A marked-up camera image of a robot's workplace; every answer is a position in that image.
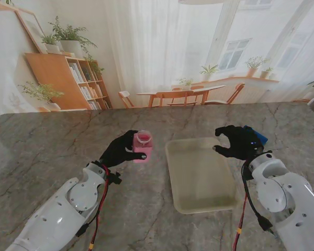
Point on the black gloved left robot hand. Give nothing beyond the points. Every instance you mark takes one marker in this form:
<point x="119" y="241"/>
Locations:
<point x="120" y="151"/>

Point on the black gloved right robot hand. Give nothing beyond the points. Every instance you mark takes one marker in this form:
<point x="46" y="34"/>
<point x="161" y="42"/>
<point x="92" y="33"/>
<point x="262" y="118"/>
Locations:
<point x="240" y="143"/>

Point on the blue plastic scraper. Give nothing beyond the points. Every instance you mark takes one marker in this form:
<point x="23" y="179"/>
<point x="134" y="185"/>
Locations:
<point x="259" y="136"/>

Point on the pink square jar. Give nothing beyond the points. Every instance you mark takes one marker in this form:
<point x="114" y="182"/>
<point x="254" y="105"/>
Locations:
<point x="144" y="146"/>

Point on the cream baking tray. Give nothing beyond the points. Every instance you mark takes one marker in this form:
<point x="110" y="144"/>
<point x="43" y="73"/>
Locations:
<point x="199" y="177"/>

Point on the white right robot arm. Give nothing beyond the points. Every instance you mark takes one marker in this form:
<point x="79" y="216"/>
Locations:
<point x="285" y="198"/>

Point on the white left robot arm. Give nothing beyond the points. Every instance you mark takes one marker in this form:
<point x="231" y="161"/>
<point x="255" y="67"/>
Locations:
<point x="62" y="209"/>

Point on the wooden chair with curved back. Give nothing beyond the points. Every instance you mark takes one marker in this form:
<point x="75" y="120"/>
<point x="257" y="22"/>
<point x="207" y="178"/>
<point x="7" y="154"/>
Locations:
<point x="238" y="90"/>

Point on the wooden chair with white back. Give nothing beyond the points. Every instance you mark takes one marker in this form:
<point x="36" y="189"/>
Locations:
<point x="124" y="95"/>

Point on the small windowsill pot plant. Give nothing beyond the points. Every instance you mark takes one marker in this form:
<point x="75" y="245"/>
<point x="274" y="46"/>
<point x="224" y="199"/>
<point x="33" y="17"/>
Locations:
<point x="265" y="74"/>

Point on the plant in terracotta pot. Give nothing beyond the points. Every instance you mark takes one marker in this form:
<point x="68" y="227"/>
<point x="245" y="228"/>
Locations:
<point x="252" y="70"/>

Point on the wooden dining table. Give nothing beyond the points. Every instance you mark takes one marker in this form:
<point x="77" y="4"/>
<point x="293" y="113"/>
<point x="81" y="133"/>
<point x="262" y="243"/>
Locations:
<point x="183" y="91"/>

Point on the wooden chair with slatted back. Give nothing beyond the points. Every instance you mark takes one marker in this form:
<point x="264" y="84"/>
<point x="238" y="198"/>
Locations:
<point x="178" y="95"/>

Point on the green windowsill plant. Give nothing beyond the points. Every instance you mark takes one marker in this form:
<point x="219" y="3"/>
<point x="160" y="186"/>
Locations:
<point x="209" y="70"/>

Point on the small plant on dining table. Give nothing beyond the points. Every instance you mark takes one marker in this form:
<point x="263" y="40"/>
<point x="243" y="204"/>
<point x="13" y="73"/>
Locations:
<point x="186" y="83"/>

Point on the trailing ivy plant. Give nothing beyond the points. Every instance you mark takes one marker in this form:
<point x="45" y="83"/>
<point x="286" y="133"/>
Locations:
<point x="95" y="68"/>

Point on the leafy plant beside bookshelf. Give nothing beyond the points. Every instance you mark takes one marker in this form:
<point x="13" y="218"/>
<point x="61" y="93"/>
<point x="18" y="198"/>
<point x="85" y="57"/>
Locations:
<point x="42" y="92"/>

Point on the wooden bookshelf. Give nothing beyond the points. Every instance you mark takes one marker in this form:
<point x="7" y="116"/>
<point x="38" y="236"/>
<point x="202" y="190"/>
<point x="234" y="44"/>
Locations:
<point x="55" y="78"/>

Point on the large plant in white pot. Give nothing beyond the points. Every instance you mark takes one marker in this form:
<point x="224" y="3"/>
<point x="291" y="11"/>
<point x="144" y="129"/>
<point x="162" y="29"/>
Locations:
<point x="71" y="45"/>

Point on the small plant in white pot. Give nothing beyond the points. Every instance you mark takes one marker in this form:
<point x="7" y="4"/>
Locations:
<point x="52" y="47"/>

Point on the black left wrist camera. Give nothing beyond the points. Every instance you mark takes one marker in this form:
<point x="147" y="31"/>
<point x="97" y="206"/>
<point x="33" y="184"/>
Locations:
<point x="115" y="177"/>

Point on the wooden picture frame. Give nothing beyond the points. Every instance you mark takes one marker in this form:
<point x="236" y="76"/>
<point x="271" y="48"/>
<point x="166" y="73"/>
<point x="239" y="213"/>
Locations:
<point x="32" y="28"/>

